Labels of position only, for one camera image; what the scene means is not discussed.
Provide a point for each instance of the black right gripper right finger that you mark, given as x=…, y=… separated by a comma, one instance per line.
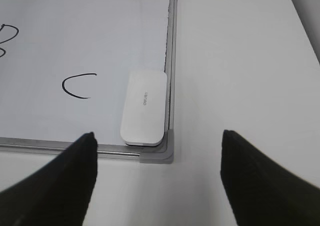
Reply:
x=260, y=191

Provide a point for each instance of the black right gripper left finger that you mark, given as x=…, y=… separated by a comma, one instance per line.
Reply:
x=59, y=193

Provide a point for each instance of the white rectangular board eraser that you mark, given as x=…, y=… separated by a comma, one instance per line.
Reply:
x=143, y=117

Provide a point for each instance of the white board with aluminium frame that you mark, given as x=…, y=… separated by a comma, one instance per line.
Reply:
x=65, y=67

